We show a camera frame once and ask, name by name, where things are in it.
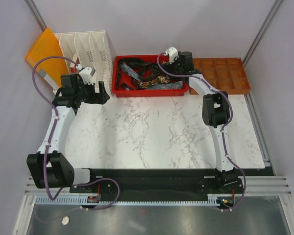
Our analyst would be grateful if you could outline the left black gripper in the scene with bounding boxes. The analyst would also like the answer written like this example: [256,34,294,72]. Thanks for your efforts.
[75,79,109,105]

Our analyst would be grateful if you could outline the brown blue patterned tie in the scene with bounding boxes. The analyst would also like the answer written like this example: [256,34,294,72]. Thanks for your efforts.
[116,60,142,91]

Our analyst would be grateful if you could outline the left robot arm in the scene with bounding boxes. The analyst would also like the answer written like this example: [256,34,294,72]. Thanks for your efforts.
[26,73,110,192]

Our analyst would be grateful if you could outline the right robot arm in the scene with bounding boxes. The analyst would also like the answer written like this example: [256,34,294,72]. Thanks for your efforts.
[167,48,239,193]

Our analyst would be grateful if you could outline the light blue paisley tie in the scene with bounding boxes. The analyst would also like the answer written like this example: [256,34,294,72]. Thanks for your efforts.
[120,63,185,91]

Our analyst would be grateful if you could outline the floral beige green tie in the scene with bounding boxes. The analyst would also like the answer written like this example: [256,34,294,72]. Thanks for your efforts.
[139,75,171,89]

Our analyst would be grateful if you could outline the red plastic tray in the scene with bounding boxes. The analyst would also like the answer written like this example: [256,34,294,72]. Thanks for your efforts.
[110,54,189,98]

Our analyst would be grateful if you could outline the red book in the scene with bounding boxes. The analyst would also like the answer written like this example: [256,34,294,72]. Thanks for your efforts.
[70,52,79,73]

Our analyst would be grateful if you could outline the black dark tie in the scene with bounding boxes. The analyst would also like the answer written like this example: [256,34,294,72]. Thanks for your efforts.
[118,57,162,82]

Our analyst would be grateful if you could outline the white file organizer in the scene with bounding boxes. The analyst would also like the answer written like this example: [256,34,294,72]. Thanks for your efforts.
[55,30,113,95]

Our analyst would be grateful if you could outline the orange compartment tray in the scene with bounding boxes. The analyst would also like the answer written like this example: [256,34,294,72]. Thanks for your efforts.
[193,57,251,95]

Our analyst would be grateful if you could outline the orange folder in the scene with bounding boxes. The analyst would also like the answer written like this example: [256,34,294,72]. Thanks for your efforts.
[25,28,68,90]

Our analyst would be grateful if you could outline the white crumpled paper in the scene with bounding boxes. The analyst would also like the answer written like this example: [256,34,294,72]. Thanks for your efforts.
[61,216,70,225]

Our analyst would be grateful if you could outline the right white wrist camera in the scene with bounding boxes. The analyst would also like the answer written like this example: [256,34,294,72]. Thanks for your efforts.
[164,47,179,64]

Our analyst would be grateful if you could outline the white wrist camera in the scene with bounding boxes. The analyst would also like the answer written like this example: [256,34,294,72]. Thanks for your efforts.
[76,64,96,85]
[164,47,179,64]

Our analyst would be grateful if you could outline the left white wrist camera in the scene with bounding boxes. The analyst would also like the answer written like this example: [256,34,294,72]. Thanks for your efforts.
[76,64,96,85]

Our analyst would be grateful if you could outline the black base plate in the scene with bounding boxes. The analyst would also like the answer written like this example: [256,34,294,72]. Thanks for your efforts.
[69,167,244,196]

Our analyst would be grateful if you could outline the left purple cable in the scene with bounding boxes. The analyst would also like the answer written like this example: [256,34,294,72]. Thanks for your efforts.
[32,55,120,223]

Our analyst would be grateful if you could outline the grey cable duct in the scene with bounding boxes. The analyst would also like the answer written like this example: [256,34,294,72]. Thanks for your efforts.
[35,195,233,206]

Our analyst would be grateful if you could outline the aluminium frame rail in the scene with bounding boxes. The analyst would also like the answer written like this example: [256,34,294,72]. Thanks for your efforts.
[25,176,292,196]

